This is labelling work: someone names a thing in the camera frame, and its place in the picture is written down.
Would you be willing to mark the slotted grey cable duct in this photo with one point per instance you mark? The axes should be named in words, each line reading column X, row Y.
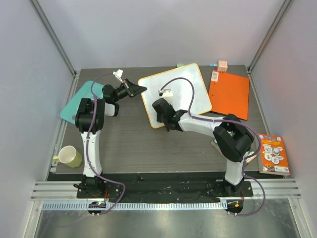
column 99, row 206

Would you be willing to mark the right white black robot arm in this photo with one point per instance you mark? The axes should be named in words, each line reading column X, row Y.
column 232, row 137

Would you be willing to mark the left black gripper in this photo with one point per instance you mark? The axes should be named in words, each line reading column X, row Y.
column 133, row 89

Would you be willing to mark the yellow framed whiteboard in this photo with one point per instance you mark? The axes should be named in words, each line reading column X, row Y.
column 184, row 82

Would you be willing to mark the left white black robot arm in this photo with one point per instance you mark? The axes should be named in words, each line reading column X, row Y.
column 90, row 120

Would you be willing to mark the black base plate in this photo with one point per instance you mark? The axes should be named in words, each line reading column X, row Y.
column 162, row 188

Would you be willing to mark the orange book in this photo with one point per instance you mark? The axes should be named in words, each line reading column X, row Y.
column 272, row 158

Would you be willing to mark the pink cube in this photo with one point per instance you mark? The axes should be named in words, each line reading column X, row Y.
column 222, row 66

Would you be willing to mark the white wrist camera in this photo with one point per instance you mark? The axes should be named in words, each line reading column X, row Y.
column 118, row 74
column 166, row 94

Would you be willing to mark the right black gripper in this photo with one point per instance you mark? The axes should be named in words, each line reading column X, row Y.
column 166, row 121

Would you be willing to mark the orange folder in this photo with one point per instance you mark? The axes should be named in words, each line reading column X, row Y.
column 229, row 94

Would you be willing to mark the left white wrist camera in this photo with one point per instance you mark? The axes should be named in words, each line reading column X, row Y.
column 118, row 74

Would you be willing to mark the pale yellow mug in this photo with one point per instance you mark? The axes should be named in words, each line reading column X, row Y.
column 69, row 156

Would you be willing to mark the teal cutting board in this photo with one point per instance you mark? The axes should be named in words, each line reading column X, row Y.
column 69, row 112

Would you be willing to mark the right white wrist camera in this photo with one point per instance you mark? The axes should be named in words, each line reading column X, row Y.
column 166, row 94

